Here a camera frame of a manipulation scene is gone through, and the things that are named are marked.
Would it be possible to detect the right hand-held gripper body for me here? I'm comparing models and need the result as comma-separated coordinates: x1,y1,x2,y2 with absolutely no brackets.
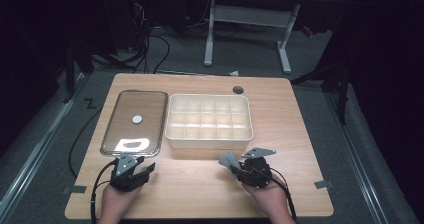
234,147,278,189

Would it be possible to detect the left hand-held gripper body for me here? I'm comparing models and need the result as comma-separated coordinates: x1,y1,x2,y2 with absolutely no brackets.
109,152,151,192

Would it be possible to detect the grey sock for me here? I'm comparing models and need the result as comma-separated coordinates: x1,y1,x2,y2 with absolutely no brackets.
218,151,243,178

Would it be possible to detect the cream divided storage box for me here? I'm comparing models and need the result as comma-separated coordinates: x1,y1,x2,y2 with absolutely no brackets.
164,93,254,150

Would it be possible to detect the person's left hand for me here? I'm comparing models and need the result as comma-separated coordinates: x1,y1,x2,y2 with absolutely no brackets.
100,184,144,218

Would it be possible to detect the grey tape strip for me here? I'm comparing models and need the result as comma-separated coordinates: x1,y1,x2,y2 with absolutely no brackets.
63,185,88,195
314,179,334,190

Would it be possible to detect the clear plastic box lid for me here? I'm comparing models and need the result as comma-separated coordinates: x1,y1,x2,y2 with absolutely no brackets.
100,89,169,158

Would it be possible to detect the black metal stand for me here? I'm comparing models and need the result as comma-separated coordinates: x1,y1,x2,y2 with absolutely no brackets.
63,42,95,104
289,60,355,125

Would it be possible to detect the white-framed desk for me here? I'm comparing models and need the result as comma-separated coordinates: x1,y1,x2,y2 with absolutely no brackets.
203,0,344,75

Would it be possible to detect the left hand-held gripper cable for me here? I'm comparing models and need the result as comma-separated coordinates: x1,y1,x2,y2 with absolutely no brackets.
89,160,118,224

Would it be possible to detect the hand-held gripper cable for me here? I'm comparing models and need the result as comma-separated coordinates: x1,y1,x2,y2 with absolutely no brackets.
89,160,118,224
270,168,298,224

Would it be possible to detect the right hand-held gripper cable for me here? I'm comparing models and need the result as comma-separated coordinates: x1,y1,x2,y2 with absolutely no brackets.
270,168,298,224

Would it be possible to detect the black floor cable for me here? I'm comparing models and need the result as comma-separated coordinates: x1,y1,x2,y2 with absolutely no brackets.
68,107,103,179

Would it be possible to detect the metal floor rail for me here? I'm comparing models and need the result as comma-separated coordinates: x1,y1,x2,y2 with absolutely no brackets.
0,73,85,215
324,90,389,224

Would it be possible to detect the bundle of black cables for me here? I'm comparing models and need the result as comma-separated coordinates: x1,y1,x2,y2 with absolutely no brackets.
131,0,172,74

